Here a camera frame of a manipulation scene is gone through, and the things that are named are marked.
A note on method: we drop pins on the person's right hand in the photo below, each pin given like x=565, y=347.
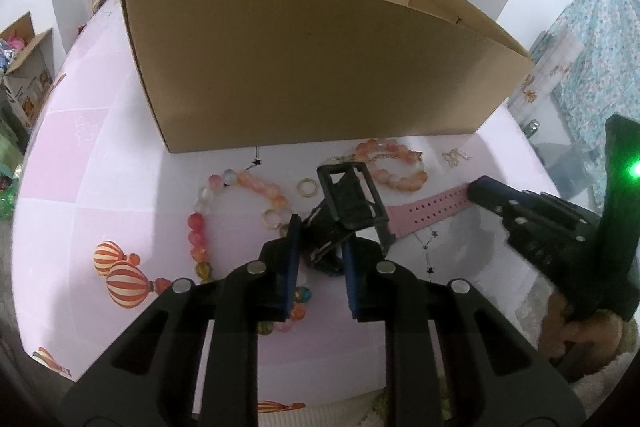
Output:
x=555, y=332

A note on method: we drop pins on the large brown cardboard box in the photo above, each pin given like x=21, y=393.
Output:
x=300, y=72

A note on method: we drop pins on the small metal jar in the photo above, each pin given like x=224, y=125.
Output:
x=532, y=128

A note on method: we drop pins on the blue floral cloth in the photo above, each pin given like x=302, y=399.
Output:
x=600, y=37

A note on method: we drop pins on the printed white paper roll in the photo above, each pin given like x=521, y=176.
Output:
x=545, y=77

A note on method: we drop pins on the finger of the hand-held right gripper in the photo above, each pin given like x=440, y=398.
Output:
x=560, y=257
x=540, y=209

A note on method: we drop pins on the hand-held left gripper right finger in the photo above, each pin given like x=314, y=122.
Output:
x=351, y=277

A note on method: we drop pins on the person's right forearm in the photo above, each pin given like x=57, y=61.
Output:
x=620, y=379

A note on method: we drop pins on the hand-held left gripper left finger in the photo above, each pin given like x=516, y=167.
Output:
x=292, y=257

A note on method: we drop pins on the person's fuzzy robe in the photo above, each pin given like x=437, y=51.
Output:
x=527, y=322

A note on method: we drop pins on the green plastic packaging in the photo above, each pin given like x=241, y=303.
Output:
x=10, y=177

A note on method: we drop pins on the pink wrist watch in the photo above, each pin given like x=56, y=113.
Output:
x=430, y=212

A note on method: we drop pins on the small printed cardboard box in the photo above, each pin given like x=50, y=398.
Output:
x=30, y=82

